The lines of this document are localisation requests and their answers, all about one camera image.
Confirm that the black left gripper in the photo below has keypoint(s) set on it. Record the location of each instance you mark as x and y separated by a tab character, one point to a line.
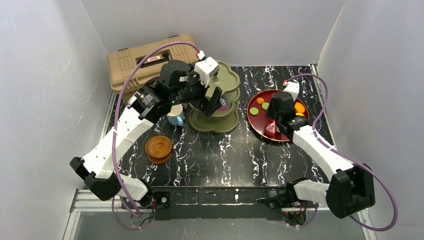
201	93

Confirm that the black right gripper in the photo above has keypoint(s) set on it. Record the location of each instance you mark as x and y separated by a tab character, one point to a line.
278	117

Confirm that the purple frosted cake slice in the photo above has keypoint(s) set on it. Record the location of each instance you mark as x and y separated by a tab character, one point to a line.
223	103

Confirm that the pink sprinkled cake slice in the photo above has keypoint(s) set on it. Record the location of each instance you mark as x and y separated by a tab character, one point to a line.
270	128

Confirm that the red round lacquer tray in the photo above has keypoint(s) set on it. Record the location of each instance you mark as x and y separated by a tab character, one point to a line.
258	119

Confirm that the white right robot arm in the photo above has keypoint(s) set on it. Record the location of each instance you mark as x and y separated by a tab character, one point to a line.
351	188

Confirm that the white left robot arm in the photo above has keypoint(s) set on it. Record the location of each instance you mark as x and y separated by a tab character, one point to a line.
99	168

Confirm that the green macaron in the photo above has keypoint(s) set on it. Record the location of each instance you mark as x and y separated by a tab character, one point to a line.
265	106
253	111

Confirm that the green three-tier serving stand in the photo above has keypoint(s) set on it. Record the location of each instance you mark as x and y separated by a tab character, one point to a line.
220	122

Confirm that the orange flower cookie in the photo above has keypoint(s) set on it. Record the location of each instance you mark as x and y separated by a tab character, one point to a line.
260	100

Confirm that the blue mug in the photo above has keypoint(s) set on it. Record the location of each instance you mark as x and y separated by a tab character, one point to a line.
176	115

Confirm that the stacked brown wooden coasters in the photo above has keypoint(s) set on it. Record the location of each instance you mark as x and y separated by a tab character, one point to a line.
158	149

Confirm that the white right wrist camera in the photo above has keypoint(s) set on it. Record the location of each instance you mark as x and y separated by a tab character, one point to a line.
293	88

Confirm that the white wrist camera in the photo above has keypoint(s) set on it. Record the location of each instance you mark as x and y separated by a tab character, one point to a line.
206	69
293	88

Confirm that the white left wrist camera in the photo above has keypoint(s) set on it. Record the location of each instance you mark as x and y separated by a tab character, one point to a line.
206	69

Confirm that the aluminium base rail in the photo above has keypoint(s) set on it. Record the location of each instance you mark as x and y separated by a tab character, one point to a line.
275	203

